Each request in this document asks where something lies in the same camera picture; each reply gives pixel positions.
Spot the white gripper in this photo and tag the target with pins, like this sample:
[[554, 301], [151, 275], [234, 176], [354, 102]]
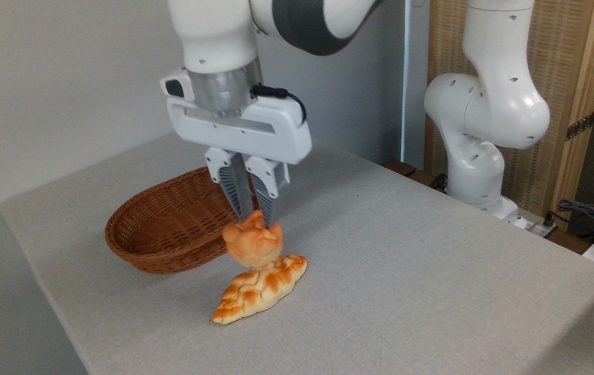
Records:
[[245, 130]]

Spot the small knotted bread roll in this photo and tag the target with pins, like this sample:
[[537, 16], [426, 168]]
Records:
[[252, 245]]

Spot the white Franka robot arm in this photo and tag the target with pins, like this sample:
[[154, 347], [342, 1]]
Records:
[[484, 104]]

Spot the long braided bread loaf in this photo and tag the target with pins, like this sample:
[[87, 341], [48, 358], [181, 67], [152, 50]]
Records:
[[258, 291]]

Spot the brown wicker basket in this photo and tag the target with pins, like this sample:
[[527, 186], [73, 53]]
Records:
[[172, 224]]

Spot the brown wooden floor beam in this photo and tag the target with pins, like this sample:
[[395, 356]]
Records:
[[406, 172]]

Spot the white power strip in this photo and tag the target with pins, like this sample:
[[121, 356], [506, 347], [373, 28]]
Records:
[[535, 227]]

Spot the woven wooden folding screen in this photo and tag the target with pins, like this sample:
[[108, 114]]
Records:
[[568, 57]]

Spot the white vertical post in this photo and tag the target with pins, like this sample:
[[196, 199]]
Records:
[[412, 78]]

